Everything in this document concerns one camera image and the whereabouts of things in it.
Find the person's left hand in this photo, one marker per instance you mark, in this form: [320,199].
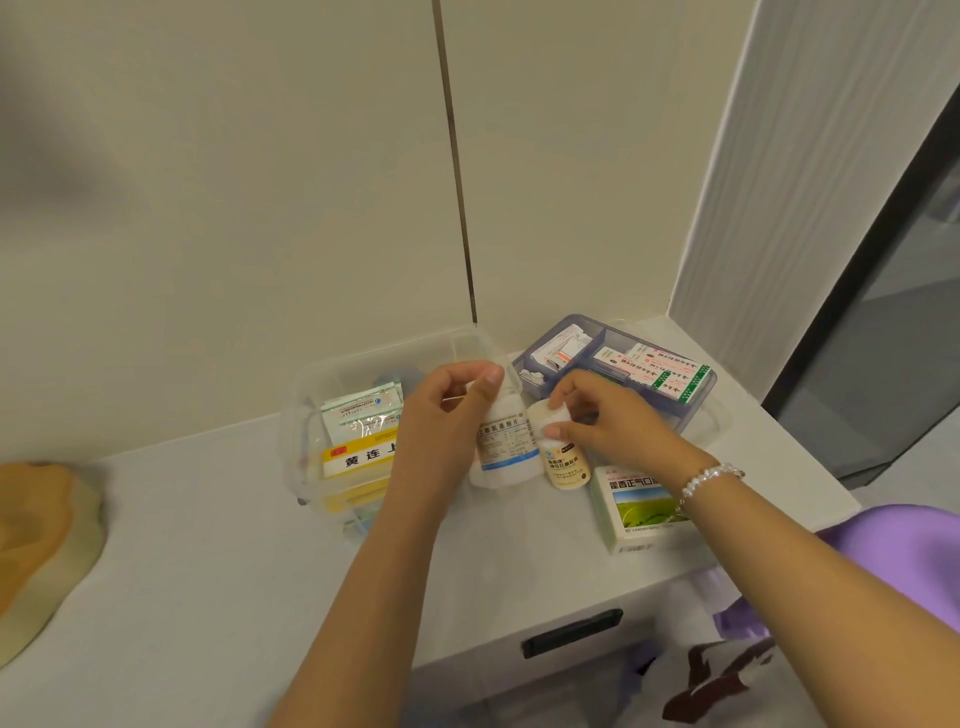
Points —
[427,442]

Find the person's right hand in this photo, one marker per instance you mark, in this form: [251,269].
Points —
[630,435]

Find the person's right thumb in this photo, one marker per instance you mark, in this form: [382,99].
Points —
[564,430]

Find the person's left thumb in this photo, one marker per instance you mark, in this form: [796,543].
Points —
[489,384]

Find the small cream medicine bottle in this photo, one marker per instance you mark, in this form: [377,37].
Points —
[568,465]

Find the white bottle with blue label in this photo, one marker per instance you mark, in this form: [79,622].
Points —
[510,442]

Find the person's right forearm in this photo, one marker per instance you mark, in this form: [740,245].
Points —
[810,592]

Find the person's left forearm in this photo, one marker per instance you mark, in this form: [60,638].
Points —
[367,615]

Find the white cotton swabs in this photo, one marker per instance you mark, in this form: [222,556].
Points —
[534,377]

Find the small white and red box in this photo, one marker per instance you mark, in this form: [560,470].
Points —
[568,351]

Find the white plaster box, green-red print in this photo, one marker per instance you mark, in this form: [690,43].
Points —
[660,373]

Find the white and green medicine box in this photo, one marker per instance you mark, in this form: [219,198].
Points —
[637,517]

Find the blue-grey compartment tray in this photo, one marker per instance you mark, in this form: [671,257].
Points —
[690,409]

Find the green and white sachet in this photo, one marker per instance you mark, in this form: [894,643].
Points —
[360,409]

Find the clear plastic storage box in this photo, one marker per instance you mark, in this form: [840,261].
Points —
[345,360]

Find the yellow medicine box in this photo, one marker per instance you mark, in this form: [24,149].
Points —
[358,457]

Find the white drawer front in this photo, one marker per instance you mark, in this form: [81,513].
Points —
[487,675]

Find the white garment with dark print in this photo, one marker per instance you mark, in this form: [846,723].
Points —
[720,682]

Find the purple garment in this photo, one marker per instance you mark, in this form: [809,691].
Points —
[900,547]

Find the orange and beige cushion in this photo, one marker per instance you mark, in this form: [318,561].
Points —
[41,540]

